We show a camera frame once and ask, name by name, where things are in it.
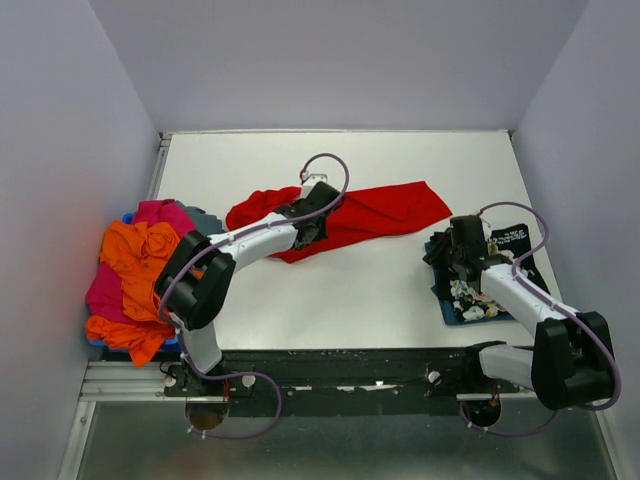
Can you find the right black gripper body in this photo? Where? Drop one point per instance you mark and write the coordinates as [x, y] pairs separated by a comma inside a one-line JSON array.
[[444, 254]]

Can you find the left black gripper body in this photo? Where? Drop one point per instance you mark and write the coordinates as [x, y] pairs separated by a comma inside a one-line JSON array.
[[321, 233]]

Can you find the red t shirt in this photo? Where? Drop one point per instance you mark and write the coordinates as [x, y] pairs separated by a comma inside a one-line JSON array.
[[366, 214]]

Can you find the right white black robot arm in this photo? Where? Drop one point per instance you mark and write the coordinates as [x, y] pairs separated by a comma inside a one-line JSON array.
[[571, 361]]

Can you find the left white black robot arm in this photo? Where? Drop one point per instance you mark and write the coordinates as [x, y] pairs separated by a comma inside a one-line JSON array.
[[194, 283]]

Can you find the black floral folded t shirt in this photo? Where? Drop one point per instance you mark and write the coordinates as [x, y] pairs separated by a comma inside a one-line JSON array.
[[510, 242]]

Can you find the grey blue t shirt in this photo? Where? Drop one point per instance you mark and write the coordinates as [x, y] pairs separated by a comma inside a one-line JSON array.
[[206, 223]]

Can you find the orange t shirt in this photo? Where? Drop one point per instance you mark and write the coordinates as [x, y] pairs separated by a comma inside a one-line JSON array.
[[135, 265]]

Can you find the pink t shirt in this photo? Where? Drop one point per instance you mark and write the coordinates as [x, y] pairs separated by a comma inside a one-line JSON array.
[[133, 252]]

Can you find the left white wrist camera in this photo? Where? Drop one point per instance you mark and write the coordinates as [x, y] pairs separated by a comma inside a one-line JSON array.
[[309, 181]]

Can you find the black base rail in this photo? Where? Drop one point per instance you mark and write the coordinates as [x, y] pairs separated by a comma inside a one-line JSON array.
[[338, 382]]

